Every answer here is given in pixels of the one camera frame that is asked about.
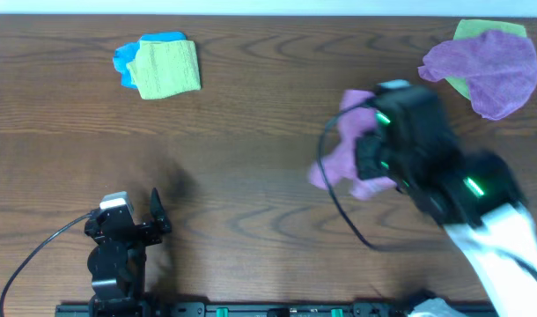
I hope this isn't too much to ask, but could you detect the pink purple microfiber cloth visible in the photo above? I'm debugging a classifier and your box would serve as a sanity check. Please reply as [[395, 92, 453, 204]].
[[308, 90, 396, 200]]

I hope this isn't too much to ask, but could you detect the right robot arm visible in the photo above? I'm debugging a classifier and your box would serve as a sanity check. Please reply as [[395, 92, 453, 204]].
[[355, 82, 537, 316]]

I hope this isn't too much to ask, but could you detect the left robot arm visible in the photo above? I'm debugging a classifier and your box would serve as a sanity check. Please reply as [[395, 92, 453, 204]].
[[85, 188, 172, 316]]

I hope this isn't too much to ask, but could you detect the dark purple crumpled cloth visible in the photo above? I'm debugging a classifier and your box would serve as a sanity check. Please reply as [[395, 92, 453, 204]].
[[418, 30, 537, 121]]

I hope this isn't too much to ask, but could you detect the light green cloth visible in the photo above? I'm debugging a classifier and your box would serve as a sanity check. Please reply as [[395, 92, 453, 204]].
[[446, 19, 527, 100]]

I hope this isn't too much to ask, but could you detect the folded green cloth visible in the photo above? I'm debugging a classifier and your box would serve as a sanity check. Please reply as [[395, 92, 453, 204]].
[[127, 40, 202, 100]]

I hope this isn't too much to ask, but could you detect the blue cloth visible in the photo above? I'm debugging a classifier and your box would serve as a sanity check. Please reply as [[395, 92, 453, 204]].
[[113, 32, 187, 90]]

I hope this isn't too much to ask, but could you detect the left black cable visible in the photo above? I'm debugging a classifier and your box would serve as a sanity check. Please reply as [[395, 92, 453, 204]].
[[0, 211, 94, 317]]

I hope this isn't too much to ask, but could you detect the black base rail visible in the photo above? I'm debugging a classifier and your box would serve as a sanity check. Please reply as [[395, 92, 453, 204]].
[[55, 300, 498, 317]]

